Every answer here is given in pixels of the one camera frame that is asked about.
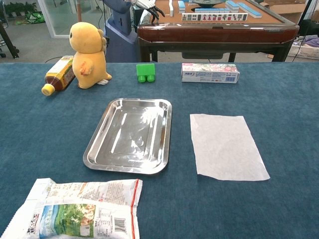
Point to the face-up mahjong tile row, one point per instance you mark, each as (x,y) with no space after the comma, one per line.
(214,17)

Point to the black-fingered background robot hand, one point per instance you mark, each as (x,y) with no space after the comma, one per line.
(155,12)

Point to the yellow plush toy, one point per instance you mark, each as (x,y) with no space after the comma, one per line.
(87,62)

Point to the white paper sheet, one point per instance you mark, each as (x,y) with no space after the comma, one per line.
(224,149)

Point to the green potted plants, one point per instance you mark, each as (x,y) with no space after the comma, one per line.
(20,8)

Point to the white glass door frame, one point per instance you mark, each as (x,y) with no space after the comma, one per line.
(47,22)

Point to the green plastic building block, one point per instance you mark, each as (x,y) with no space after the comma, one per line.
(145,71)

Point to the long blue mahjong tile row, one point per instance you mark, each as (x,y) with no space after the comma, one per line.
(250,10)

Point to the short blue mahjong tile row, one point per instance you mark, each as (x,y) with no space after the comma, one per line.
(211,10)

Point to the purple cloth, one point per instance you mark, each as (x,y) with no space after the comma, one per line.
(312,42)

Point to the black mahjong table dish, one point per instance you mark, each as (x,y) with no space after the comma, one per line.
(208,2)

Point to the black stand leg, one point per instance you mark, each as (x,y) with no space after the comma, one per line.
(8,42)

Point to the brown mahjong table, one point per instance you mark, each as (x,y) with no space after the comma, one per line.
(211,33)

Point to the green bag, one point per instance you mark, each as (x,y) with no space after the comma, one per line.
(35,17)

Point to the white plastic basket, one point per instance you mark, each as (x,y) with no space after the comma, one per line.
(302,51)

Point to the white printed snack bag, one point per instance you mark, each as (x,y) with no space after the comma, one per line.
(82,209)

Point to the tea bottle with yellow cap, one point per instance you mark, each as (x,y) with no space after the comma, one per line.
(58,74)

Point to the blue mahjong tile stack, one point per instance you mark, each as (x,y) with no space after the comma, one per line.
(181,7)
(232,5)

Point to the stainless steel tray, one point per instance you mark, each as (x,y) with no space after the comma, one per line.
(129,139)

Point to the floral toothpaste box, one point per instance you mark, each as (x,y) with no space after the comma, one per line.
(209,73)

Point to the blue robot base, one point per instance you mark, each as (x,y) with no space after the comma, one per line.
(119,39)

